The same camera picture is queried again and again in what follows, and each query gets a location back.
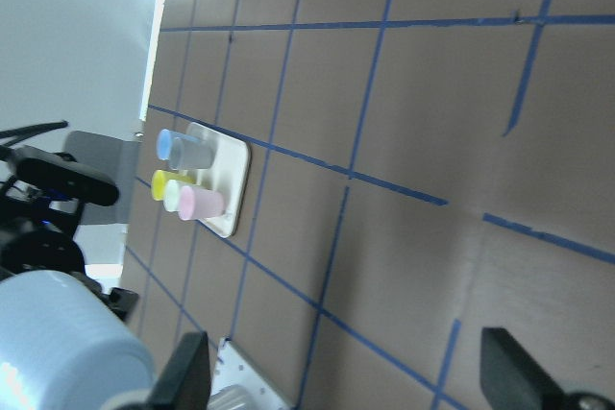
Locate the pink plastic cup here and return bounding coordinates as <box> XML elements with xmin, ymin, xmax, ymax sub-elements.
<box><xmin>178</xmin><ymin>185</ymin><xmax>226</xmax><ymax>221</ymax></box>

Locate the grey plastic cup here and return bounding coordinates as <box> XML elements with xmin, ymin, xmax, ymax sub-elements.
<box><xmin>168</xmin><ymin>137</ymin><xmax>215</xmax><ymax>170</ymax></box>

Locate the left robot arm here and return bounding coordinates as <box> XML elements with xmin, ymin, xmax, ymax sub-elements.
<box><xmin>1</xmin><ymin>120</ymin><xmax>139</xmax><ymax>323</ymax></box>

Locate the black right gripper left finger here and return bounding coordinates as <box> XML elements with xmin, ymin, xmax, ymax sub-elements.
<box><xmin>146</xmin><ymin>332</ymin><xmax>211</xmax><ymax>410</ymax></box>

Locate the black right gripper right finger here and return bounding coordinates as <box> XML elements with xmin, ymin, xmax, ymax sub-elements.
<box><xmin>480</xmin><ymin>327</ymin><xmax>586</xmax><ymax>409</ymax></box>

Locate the cream plastic tray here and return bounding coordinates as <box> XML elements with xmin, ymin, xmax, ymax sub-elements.
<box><xmin>186</xmin><ymin>122</ymin><xmax>251</xmax><ymax>238</ymax></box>

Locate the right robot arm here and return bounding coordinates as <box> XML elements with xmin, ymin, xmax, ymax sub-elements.
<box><xmin>1</xmin><ymin>270</ymin><xmax>289</xmax><ymax>409</ymax></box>

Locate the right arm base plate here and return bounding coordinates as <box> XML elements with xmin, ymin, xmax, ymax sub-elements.
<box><xmin>208</xmin><ymin>338</ymin><xmax>294</xmax><ymax>410</ymax></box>

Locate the yellow plastic cup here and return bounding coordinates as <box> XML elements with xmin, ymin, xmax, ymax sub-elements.
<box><xmin>151</xmin><ymin>170</ymin><xmax>195</xmax><ymax>202</ymax></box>

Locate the pale green plastic cup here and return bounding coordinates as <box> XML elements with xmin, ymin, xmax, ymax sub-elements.
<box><xmin>162</xmin><ymin>180</ymin><xmax>184</xmax><ymax>212</ymax></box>

